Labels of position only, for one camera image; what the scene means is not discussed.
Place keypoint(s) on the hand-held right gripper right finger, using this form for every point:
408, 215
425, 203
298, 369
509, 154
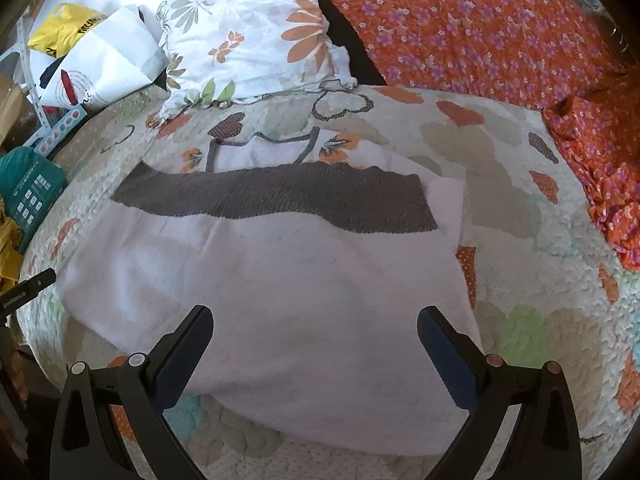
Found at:
450, 360

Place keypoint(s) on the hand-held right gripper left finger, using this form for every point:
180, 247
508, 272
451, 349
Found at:
182, 360

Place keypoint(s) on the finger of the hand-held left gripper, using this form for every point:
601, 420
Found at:
40, 280

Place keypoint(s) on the white sweater with tree print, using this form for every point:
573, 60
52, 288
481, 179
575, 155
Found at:
280, 300

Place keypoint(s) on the yellow cloth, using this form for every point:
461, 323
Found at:
9, 245

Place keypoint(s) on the teal box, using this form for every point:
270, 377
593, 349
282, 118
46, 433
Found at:
32, 195

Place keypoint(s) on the strip with coloured dots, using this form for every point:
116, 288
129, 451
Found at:
60, 127

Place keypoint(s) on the brown cardboard box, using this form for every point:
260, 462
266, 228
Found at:
12, 110

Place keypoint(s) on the quilted patchwork bedspread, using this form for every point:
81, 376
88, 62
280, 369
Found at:
505, 195

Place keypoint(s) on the white perforated plastic strip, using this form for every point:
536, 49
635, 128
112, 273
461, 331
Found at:
32, 80

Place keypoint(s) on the white paper bag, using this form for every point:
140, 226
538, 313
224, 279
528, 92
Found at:
110, 65

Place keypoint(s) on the yellow plastic bag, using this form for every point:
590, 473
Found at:
60, 30

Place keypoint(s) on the white floral pillow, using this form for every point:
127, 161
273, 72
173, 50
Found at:
250, 35

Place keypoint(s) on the orange floral blanket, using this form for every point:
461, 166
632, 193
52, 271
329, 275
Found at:
475, 25

